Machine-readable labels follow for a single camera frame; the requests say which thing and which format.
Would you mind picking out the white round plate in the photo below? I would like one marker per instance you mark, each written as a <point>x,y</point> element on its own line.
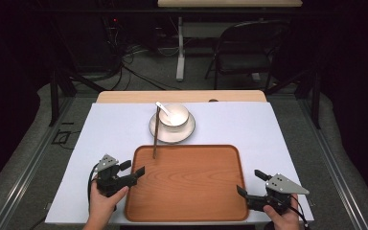
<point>175,135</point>

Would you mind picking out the white table sheet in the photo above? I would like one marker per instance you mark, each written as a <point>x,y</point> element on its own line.
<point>108,134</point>

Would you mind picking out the white-legged background desk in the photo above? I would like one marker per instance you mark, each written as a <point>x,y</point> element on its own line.
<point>180,48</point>

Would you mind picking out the grey floor rail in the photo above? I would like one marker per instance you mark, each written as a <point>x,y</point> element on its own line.
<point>335,166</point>
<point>25,172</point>

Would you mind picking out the light wooden table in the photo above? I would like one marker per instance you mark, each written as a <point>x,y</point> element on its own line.
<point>179,96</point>

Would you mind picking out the brown wooden tray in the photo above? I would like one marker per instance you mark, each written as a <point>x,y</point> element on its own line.
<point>188,188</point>

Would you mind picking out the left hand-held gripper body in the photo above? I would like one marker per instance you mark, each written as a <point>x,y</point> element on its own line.
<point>113,183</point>

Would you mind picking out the black metal stand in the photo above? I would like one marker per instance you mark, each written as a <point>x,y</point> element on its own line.
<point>314,96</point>
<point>57,89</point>

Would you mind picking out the person's right hand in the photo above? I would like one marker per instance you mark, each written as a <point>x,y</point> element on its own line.
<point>284,218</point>

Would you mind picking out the person's left hand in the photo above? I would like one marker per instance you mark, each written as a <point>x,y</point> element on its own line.
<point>103,204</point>

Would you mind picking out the white bowl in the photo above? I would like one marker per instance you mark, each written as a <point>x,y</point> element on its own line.
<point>180,115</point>

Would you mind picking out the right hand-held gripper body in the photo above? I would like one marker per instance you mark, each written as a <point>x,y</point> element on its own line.
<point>276,195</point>

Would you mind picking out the black folding chair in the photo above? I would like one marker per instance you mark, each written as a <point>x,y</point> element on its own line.
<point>246,60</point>

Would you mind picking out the brown chopstick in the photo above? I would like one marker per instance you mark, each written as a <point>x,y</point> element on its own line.
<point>157,124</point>
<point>155,137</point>

